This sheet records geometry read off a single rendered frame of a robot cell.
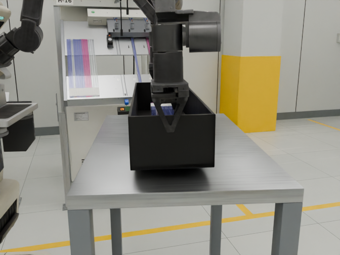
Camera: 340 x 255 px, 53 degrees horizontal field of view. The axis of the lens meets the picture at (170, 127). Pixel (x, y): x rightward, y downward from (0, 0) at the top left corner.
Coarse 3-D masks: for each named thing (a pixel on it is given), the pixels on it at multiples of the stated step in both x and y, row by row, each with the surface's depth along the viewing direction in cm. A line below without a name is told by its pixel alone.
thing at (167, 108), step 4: (152, 104) 116; (164, 104) 116; (168, 104) 116; (152, 108) 109; (164, 108) 109; (168, 108) 110; (172, 108) 109; (152, 112) 103; (156, 112) 103; (164, 112) 103; (168, 112) 103; (172, 112) 103
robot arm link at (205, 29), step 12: (156, 0) 60; (168, 0) 60; (156, 12) 60; (168, 12) 60; (180, 12) 61; (192, 12) 61; (204, 12) 62; (216, 12) 61; (192, 24) 61; (204, 24) 61; (216, 24) 61; (192, 36) 61; (204, 36) 61; (216, 36) 61; (192, 48) 62; (204, 48) 62; (216, 48) 62
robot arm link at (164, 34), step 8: (160, 24) 61; (168, 24) 61; (176, 24) 61; (184, 24) 64; (152, 32) 63; (160, 32) 61; (168, 32) 61; (176, 32) 62; (152, 40) 63; (160, 40) 62; (168, 40) 61; (176, 40) 62; (152, 48) 64; (160, 48) 62; (168, 48) 62; (176, 48) 62
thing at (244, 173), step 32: (128, 128) 111; (224, 128) 111; (96, 160) 81; (128, 160) 81; (224, 160) 81; (256, 160) 81; (96, 192) 64; (128, 192) 64; (160, 192) 64; (192, 192) 65; (224, 192) 65; (256, 192) 66; (288, 192) 66; (288, 224) 68
